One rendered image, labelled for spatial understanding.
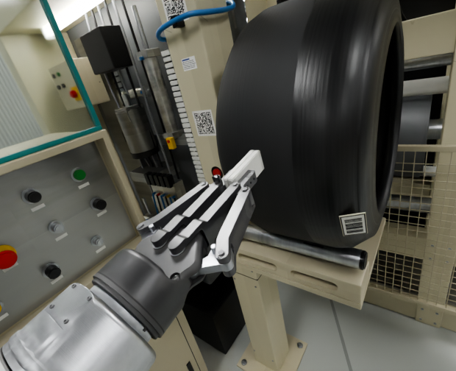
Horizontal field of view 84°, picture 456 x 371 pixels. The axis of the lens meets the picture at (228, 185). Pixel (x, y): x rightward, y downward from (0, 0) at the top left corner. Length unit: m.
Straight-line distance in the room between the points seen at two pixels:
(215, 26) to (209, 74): 0.12
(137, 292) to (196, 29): 0.62
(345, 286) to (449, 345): 1.07
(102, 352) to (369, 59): 0.44
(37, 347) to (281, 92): 0.40
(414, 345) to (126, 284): 1.55
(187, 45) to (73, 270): 0.69
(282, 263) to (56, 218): 0.61
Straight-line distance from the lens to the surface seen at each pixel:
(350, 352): 1.59
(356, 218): 0.47
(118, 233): 0.90
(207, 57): 0.71
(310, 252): 0.68
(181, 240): 0.24
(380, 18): 0.50
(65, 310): 0.22
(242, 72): 0.49
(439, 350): 1.69
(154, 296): 0.21
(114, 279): 0.22
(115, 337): 0.20
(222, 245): 0.22
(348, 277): 0.68
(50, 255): 0.84
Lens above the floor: 1.36
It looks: 25 degrees down
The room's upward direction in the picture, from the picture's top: 14 degrees counter-clockwise
